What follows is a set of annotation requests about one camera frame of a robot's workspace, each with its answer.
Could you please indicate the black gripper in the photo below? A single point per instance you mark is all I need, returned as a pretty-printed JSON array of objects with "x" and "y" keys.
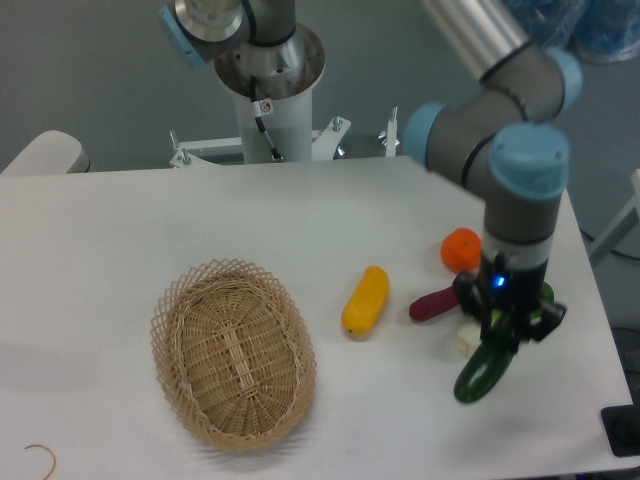
[{"x": 518, "y": 292}]

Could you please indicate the green cucumber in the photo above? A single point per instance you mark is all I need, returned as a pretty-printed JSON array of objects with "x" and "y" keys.
[{"x": 485, "y": 368}]

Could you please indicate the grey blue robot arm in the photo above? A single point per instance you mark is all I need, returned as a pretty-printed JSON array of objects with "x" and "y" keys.
[{"x": 500, "y": 145}]

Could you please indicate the green bok choy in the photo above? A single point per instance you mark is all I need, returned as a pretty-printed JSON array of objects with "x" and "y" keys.
[{"x": 468, "y": 334}]

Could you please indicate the orange tangerine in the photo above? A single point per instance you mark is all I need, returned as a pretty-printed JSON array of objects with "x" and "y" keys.
[{"x": 461, "y": 250}]

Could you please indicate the purple sweet potato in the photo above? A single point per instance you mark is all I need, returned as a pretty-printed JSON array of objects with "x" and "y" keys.
[{"x": 433, "y": 304}]

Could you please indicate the yellow mango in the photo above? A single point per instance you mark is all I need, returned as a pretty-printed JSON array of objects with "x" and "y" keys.
[{"x": 366, "y": 303}]

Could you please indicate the black device at table edge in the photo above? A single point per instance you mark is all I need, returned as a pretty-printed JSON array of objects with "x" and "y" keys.
[{"x": 621, "y": 425}]

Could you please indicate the woven wicker basket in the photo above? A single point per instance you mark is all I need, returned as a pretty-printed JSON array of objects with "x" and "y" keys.
[{"x": 233, "y": 356}]

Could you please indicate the blue plastic bag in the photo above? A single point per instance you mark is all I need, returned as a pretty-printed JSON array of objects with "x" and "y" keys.
[{"x": 599, "y": 31}]

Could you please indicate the white chair armrest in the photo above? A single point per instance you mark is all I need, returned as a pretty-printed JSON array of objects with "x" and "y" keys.
[{"x": 51, "y": 153}]

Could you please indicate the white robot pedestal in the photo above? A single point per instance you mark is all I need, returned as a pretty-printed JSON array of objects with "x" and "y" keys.
[{"x": 272, "y": 90}]

